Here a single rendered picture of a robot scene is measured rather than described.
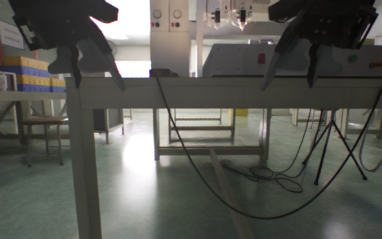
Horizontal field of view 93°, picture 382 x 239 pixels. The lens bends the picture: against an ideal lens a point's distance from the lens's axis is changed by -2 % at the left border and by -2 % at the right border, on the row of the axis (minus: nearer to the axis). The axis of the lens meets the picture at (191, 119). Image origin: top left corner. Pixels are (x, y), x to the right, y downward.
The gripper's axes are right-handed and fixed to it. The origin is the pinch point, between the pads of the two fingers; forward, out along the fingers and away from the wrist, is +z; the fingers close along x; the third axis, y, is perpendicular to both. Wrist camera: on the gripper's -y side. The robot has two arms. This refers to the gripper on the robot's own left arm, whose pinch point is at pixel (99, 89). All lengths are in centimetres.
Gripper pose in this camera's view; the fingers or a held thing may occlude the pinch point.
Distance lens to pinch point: 42.1
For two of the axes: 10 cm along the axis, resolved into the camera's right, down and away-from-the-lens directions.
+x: 8.4, 1.2, -5.2
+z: 1.8, 8.6, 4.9
